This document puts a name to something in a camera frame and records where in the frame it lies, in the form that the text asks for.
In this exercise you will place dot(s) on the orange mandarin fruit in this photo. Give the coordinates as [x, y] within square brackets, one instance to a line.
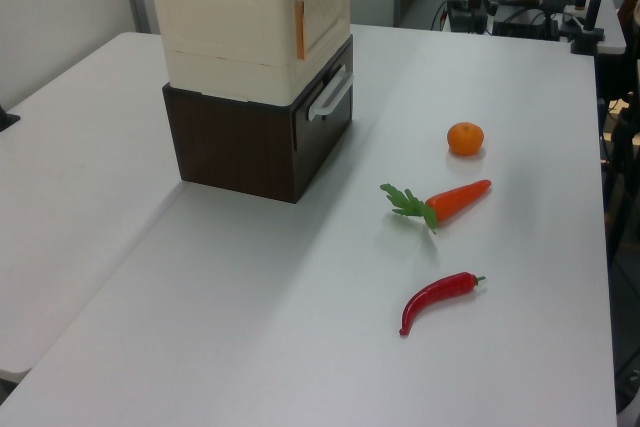
[465, 138]

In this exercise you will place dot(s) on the cream lattice cabinet door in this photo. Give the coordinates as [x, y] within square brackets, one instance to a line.
[325, 2]

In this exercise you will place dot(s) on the cream plastic storage cabinet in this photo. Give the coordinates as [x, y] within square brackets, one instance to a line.
[215, 47]

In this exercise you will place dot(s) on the dark brown drawer box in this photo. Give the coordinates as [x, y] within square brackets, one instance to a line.
[235, 152]

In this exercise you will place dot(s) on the orange toy carrot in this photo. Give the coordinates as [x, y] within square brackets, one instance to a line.
[455, 199]

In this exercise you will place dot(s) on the black table clamp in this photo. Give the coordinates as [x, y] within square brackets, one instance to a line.
[7, 118]

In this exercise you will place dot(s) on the red chili pepper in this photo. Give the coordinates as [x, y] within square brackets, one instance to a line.
[435, 294]

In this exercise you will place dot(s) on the black electronics box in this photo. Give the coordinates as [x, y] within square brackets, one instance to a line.
[525, 23]

